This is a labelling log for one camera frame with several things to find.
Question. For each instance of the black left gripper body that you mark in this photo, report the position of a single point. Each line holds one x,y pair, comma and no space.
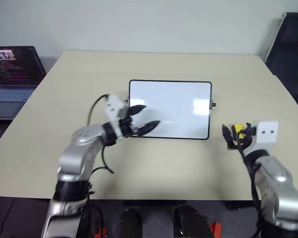
126,123

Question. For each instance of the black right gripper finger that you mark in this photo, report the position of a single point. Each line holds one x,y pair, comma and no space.
227,135
247,125

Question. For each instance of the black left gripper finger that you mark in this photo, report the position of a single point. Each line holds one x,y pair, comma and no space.
150,127
137,109

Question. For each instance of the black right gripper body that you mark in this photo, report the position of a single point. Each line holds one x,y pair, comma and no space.
248,137

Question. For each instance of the yellow object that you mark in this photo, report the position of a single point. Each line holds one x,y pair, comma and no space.
238,129

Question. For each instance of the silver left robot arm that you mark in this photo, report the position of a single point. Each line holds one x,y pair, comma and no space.
74,153

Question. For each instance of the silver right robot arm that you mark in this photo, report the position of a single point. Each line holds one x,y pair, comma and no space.
275,178

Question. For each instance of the black chair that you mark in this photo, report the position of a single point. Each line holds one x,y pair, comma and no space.
293,49

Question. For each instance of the red plastic object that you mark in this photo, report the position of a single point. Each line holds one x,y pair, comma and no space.
215,227
99,232

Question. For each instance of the dark rounded shape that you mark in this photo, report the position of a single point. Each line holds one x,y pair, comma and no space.
127,224
191,221

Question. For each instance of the open laptop computer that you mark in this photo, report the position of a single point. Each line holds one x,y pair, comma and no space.
10,96

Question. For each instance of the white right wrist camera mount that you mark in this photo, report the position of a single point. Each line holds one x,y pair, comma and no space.
265,138

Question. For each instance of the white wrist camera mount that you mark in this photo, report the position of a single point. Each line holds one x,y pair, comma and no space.
265,138
113,106

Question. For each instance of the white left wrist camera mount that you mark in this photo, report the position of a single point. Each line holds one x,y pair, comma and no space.
113,106

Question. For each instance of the white whiteboard with black frame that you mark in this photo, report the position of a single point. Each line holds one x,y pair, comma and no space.
173,106

